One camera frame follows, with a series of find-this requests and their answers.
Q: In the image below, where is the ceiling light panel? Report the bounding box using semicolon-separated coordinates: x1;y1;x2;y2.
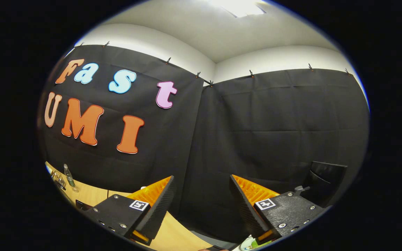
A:
208;0;267;18

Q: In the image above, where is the clear plastic bottle green label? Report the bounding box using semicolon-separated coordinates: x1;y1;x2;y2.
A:
64;164;76;189

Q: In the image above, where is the metal wire basket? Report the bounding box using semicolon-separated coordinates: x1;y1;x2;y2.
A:
50;170;66;190

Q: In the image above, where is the white bowl with green item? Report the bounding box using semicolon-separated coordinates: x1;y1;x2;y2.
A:
239;235;269;251

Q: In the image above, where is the row of cloth clips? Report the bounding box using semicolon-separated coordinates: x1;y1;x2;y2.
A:
79;41;351;88

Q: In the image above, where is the black office chair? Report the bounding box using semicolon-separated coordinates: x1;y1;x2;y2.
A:
295;161;348;208

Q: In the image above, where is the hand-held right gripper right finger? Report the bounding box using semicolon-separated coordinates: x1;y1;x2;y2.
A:
229;174;328;246

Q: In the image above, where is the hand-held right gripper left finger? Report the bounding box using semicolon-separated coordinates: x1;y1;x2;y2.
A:
82;175;176;246

